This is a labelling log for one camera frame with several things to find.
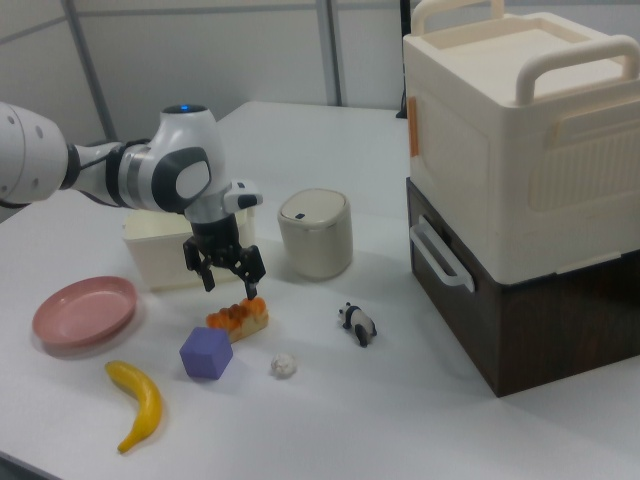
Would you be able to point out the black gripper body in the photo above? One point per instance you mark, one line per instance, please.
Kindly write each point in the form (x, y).
(215, 235)

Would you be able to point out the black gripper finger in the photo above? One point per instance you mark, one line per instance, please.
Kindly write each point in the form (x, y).
(252, 272)
(206, 275)

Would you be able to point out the orange glazed bread loaf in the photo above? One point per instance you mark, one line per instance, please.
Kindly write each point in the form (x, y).
(245, 320)

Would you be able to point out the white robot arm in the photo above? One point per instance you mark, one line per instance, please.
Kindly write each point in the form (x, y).
(170, 150)

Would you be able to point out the pink plate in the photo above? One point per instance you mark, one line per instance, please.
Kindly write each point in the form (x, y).
(85, 312)

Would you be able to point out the cream open plastic box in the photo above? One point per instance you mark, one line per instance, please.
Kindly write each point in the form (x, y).
(155, 250)

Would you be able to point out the cream lidded trash bin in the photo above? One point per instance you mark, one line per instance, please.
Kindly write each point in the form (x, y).
(315, 240)

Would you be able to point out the purple cube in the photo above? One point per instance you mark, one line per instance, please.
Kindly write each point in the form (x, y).
(205, 355)

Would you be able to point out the crumpled white paper ball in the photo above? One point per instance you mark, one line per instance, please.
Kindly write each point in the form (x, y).
(283, 366)

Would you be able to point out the panda toy figure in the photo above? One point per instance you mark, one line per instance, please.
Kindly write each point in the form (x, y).
(357, 320)

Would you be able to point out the yellow banana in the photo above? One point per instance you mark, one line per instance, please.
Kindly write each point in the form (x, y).
(145, 400)

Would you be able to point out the cream storage box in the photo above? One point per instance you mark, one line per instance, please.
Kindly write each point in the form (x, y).
(500, 150)

